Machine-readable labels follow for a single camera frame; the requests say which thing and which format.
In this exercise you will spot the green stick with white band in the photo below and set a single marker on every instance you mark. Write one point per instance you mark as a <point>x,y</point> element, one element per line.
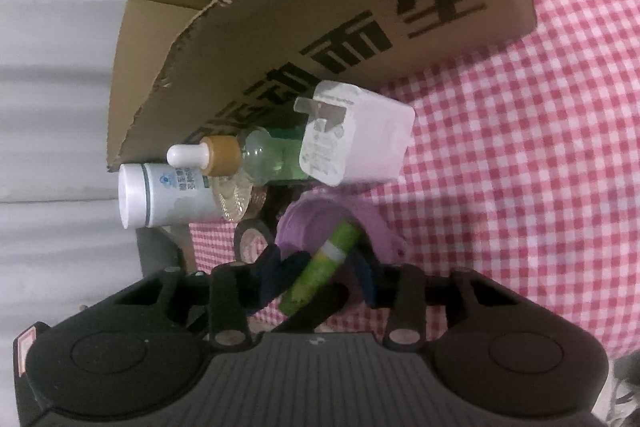
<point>310,279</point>

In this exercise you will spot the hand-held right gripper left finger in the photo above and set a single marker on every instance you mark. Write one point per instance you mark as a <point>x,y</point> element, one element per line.
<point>272,272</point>

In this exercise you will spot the white labelled bottle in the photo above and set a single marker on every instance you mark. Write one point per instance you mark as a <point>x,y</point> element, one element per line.
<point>170,194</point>

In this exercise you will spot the white charger plug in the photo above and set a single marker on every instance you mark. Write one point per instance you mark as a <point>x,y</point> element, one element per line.
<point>370,137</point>

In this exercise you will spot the white curtain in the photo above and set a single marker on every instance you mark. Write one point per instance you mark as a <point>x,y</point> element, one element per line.
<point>50,107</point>

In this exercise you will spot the green dropper bottle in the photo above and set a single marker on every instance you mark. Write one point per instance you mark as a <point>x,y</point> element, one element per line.
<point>270,157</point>

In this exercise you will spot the black tape roll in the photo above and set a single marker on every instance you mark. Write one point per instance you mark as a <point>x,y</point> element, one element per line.
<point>242,232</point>

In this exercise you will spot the red checked tablecloth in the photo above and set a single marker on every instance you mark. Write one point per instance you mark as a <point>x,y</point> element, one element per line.
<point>500,157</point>

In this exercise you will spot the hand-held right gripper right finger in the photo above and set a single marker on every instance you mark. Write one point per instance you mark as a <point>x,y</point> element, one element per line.
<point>367,282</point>

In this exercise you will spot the purple plastic lid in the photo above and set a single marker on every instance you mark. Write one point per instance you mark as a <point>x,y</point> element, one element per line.
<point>300,227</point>

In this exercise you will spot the gold jar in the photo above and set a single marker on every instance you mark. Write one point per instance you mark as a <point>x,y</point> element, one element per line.
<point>232,199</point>

